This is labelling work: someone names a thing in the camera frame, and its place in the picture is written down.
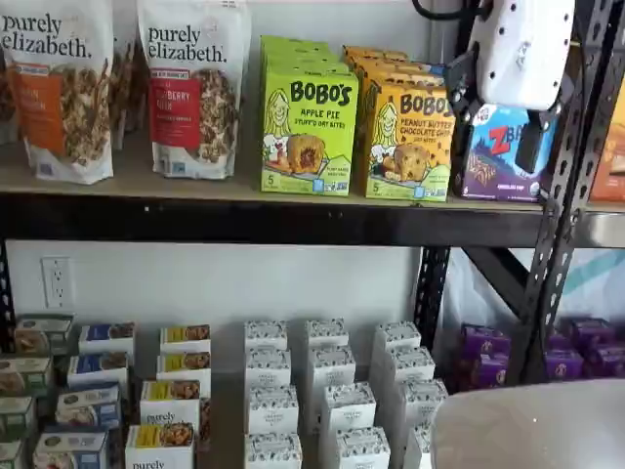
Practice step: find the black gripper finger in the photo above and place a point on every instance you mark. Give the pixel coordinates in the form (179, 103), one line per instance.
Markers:
(537, 141)

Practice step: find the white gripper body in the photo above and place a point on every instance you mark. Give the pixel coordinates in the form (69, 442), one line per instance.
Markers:
(522, 54)

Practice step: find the green Bobos apple pie box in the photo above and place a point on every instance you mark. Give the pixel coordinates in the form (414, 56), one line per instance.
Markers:
(293, 55)
(312, 117)
(288, 42)
(303, 68)

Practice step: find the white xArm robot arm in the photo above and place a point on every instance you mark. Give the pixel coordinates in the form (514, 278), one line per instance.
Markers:
(537, 430)

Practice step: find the blue purple ZBar box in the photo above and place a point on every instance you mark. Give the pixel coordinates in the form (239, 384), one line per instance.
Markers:
(488, 161)

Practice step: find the orange snack box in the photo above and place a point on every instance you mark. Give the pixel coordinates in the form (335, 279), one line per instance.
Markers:
(610, 166)

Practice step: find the black metal shelf rack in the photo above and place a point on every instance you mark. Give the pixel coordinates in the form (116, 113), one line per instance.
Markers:
(605, 229)
(244, 217)

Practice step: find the yellow Bobos peanut butter box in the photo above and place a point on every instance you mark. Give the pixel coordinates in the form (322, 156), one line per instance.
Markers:
(381, 63)
(371, 51)
(390, 78)
(410, 137)

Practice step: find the purple snack box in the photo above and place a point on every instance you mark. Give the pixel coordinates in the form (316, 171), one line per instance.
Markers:
(486, 339)
(593, 332)
(564, 365)
(483, 373)
(605, 361)

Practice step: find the brown wooden shelf board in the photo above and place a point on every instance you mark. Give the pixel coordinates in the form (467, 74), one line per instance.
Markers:
(195, 183)

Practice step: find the yellow label granola box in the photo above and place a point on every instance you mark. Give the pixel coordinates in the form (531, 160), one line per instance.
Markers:
(168, 405)
(185, 337)
(158, 449)
(183, 364)

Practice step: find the blue label oatmeal box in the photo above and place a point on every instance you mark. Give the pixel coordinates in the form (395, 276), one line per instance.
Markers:
(105, 337)
(70, 452)
(88, 405)
(97, 369)

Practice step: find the green label oatmeal box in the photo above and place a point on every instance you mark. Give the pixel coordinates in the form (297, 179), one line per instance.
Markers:
(44, 332)
(24, 376)
(17, 417)
(11, 456)

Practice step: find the clear plastic sheet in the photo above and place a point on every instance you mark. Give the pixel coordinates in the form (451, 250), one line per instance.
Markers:
(478, 303)

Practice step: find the white patterned carton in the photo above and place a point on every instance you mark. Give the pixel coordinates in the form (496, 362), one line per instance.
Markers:
(420, 449)
(420, 403)
(398, 336)
(332, 366)
(272, 452)
(362, 449)
(273, 410)
(268, 366)
(326, 333)
(266, 334)
(411, 364)
(347, 408)

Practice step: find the granola bag red label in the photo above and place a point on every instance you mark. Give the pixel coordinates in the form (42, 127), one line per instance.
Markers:
(195, 58)

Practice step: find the white granola bag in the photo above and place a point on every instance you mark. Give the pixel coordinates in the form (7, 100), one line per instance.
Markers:
(6, 98)
(124, 88)

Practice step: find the granola bag orange label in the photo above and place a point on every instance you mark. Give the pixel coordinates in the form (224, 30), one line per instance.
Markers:
(73, 122)

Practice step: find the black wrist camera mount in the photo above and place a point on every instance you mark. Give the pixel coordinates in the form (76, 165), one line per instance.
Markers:
(461, 83)

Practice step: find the white wall outlet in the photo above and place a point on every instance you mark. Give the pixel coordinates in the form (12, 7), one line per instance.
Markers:
(57, 283)

